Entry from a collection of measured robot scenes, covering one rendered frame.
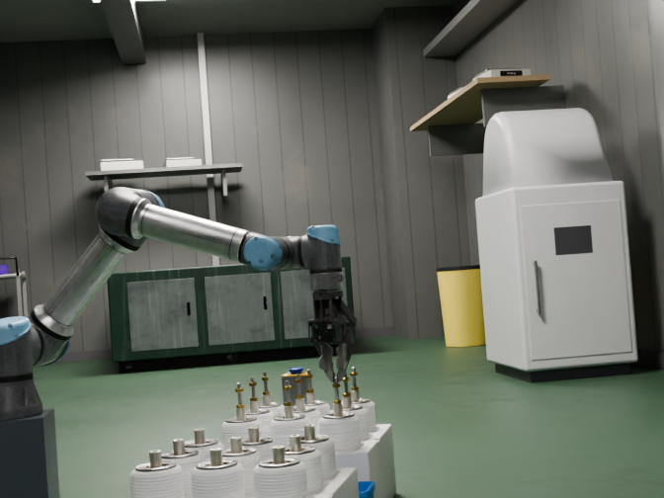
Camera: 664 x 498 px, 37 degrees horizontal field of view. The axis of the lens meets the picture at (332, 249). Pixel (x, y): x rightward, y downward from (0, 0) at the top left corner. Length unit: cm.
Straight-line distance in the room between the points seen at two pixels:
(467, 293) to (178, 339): 204
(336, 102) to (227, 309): 266
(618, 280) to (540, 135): 79
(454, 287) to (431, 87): 200
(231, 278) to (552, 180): 283
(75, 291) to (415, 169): 597
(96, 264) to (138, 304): 452
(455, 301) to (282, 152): 247
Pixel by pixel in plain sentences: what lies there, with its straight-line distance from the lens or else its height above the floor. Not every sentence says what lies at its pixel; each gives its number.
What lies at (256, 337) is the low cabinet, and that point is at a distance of 703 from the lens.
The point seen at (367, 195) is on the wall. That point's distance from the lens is 887.
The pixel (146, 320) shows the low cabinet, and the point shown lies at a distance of 702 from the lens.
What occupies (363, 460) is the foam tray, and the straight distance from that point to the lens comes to 230.
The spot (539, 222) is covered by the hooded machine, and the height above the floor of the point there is 75.
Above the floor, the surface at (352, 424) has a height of 24.
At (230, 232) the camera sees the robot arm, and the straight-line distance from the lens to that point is 224.
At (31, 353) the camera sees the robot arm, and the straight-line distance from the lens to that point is 251.
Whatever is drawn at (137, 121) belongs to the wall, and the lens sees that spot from 884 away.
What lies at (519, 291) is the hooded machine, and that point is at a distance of 480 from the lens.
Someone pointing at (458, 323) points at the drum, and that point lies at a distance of 714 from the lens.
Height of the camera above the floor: 58
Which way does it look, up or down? 1 degrees up
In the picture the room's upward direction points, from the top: 4 degrees counter-clockwise
